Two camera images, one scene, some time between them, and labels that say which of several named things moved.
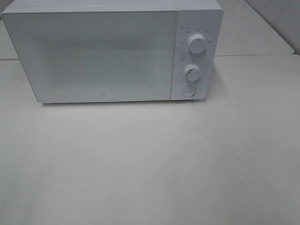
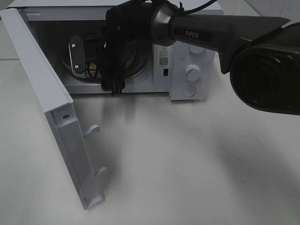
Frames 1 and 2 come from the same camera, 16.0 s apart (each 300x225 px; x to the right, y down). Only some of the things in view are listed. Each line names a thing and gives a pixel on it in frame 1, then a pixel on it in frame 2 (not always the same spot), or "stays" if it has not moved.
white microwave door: (96, 56) to (48, 89)
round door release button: (189, 91) stays
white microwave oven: (86, 51) stays
